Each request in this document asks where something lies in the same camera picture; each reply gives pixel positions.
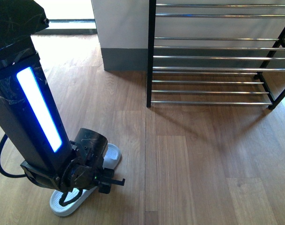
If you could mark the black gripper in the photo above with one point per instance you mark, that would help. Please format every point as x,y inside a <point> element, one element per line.
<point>84,169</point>

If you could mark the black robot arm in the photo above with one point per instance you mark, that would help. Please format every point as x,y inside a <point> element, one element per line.
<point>29,116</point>

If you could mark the black metal shoe rack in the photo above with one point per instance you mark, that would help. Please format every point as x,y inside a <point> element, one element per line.
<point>215,52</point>

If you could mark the window frame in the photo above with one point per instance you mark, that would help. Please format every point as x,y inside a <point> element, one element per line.
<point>70,27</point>

